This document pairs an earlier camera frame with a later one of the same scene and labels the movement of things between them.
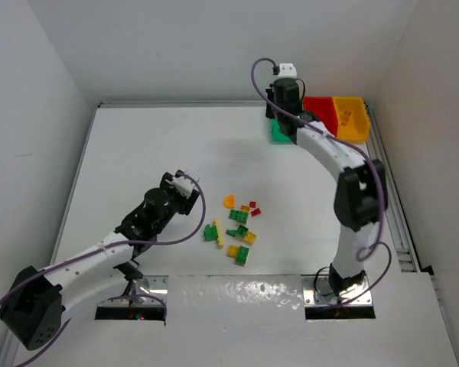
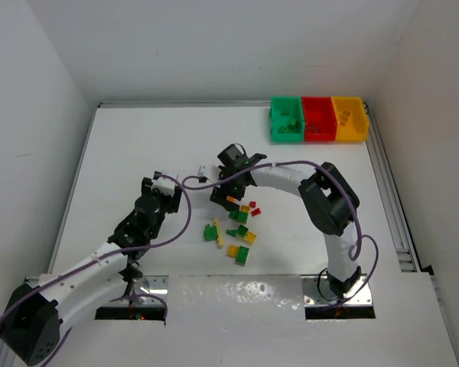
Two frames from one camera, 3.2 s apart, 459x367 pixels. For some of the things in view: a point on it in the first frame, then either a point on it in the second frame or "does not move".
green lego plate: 239,215 does not move
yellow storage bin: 353,118 does not move
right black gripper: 270,108 to 226,195
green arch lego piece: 210,232 does not move
